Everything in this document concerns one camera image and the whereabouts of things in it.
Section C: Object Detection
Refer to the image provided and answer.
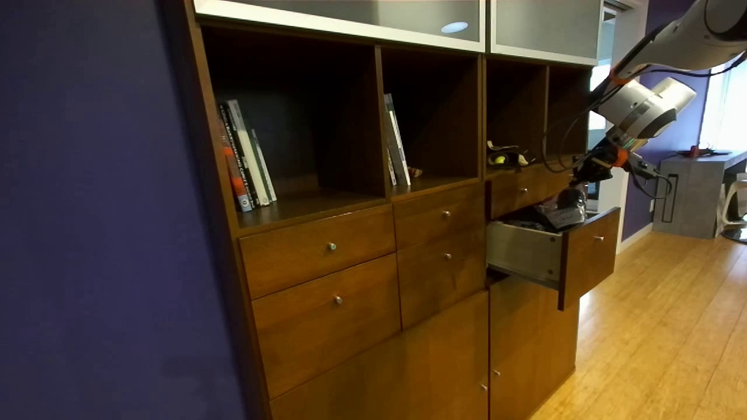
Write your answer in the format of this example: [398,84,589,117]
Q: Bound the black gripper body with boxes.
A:
[557,150,625,212]

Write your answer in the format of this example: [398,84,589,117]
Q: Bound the open wooden drawer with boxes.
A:
[485,205,623,313]

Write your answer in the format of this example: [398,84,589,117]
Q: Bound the closed wooden drawer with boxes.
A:
[391,183,487,253]
[487,163,579,222]
[250,255,404,400]
[237,204,396,301]
[395,224,489,331]

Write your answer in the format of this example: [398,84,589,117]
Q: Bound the grey desk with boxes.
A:
[651,150,747,241]

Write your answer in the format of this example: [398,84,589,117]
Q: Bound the wooden cabinet door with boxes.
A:
[271,293,492,420]
[487,275,580,420]

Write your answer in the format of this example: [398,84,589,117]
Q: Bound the white chair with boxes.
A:
[714,170,747,246]

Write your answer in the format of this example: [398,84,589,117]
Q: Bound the bright window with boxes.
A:
[697,62,747,155]

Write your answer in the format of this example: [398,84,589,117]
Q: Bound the frosted glass cabinet door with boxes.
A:
[487,0,607,69]
[191,0,489,56]

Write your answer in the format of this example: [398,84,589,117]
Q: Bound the white thin book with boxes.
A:
[384,94,412,189]
[380,114,398,195]

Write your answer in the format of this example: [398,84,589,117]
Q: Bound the brown wooden shelving cabinet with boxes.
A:
[159,0,625,420]

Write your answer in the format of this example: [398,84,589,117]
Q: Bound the grey thin book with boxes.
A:
[250,127,281,205]

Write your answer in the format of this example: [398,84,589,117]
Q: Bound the books in left shelf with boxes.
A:
[223,99,272,209]

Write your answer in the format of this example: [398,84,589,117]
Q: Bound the red spine book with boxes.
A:
[219,114,257,215]

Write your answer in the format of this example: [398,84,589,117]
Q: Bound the black leather strap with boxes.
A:
[485,141,533,173]

